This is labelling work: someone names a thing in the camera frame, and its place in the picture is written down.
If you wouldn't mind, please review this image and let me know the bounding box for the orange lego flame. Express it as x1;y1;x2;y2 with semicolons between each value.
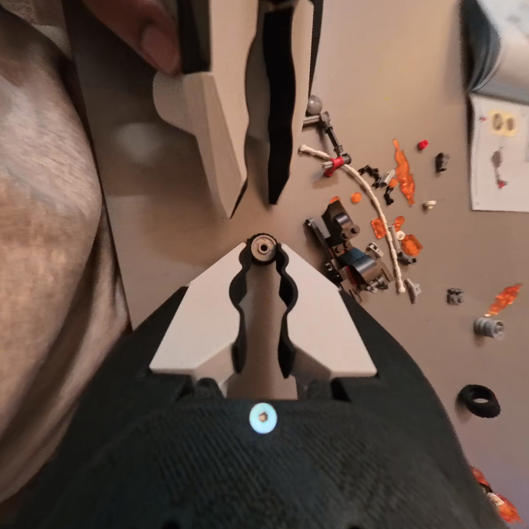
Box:
391;139;417;207
483;283;524;317

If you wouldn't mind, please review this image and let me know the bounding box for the wide black lego tire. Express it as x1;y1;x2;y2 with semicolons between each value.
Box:
456;384;502;420

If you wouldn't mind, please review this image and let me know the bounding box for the white flexible lego tube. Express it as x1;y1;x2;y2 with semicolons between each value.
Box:
298;144;407;295

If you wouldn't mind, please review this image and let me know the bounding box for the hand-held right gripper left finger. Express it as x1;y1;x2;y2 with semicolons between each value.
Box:
149;242;255;395

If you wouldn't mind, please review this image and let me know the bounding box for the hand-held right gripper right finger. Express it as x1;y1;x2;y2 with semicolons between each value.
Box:
274;243;378;393

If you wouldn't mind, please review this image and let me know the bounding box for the lego instruction booklet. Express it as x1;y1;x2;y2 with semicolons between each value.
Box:
460;0;529;213

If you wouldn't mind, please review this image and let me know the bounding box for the grey lego wheel hub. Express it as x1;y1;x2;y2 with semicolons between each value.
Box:
251;235;275;262
473;316;506;339

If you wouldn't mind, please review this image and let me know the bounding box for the thin black lego tire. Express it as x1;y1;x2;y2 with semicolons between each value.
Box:
245;233;279;264

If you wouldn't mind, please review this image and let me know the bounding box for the black lego motorcycle build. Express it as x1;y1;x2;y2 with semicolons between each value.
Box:
304;201;394;305

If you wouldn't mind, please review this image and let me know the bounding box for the grey lego pin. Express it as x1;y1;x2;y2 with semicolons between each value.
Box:
388;225;407;257

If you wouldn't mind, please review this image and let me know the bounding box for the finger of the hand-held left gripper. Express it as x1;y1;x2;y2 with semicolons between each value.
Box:
152;0;266;220
261;0;325;206

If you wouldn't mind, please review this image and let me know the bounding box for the axle assembly with red joint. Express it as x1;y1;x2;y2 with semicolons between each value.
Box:
301;110;353;165

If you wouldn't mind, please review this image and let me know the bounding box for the flame lego minifigure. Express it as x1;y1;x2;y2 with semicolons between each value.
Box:
470;466;525;526

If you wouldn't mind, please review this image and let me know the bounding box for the person's left hand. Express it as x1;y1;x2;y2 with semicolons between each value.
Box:
80;0;183;76

